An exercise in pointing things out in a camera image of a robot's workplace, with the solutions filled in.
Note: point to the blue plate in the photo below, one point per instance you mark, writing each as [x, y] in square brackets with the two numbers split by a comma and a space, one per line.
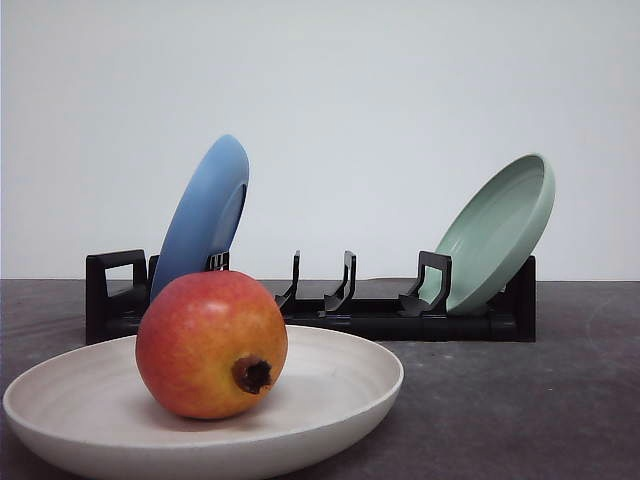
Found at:
[206, 219]

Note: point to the green plate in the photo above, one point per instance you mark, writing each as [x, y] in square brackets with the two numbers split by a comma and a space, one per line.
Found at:
[492, 231]

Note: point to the red yellow pomegranate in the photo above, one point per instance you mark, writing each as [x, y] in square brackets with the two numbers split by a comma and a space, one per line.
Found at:
[213, 345]

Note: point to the black plate rack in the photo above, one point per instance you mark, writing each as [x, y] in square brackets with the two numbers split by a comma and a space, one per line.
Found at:
[119, 286]

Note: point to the white plate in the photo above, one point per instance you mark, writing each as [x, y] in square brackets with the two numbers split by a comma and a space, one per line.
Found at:
[91, 411]

